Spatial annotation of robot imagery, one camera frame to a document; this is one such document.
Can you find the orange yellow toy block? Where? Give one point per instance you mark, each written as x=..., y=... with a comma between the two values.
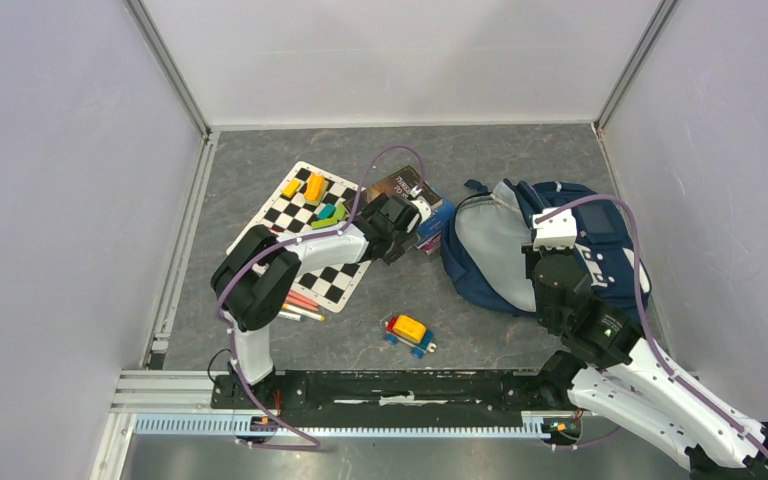
x=315, y=187

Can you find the teal toy block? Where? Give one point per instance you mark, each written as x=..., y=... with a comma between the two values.
x=327, y=211

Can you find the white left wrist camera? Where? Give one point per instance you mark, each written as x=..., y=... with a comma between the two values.
x=424, y=209

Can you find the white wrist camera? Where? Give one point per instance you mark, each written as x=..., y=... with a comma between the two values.
x=554, y=229
x=424, y=209

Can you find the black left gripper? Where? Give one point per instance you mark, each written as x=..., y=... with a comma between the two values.
x=398, y=247

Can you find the magenta cover book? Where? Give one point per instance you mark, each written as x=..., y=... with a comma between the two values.
x=430, y=246

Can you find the blue cover book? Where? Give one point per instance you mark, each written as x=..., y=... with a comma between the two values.
x=430, y=229

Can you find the slotted cable duct rail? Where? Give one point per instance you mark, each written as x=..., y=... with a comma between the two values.
x=249, y=425

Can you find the red marker pen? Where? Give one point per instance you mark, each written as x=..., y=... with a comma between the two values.
x=300, y=301

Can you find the dark Three Days book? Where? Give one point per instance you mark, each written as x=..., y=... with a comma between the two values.
x=403, y=182

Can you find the yellow white marker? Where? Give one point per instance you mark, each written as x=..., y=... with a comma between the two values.
x=315, y=315

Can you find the blue cap white marker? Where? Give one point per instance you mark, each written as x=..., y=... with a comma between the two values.
x=290, y=316

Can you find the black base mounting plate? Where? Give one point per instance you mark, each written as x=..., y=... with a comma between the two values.
x=396, y=398

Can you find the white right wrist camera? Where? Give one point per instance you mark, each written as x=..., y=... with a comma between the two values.
x=554, y=229

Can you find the black white chessboard mat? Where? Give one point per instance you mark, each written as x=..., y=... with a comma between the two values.
x=331, y=287

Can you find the green toy block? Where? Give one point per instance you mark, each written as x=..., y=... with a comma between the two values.
x=340, y=214

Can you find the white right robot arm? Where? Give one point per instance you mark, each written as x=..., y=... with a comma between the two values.
x=611, y=368

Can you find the navy blue student backpack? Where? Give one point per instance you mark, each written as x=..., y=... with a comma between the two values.
x=481, y=245

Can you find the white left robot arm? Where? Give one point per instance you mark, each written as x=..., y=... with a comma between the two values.
x=254, y=279

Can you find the yellow red toy car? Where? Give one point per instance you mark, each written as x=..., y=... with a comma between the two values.
x=403, y=329

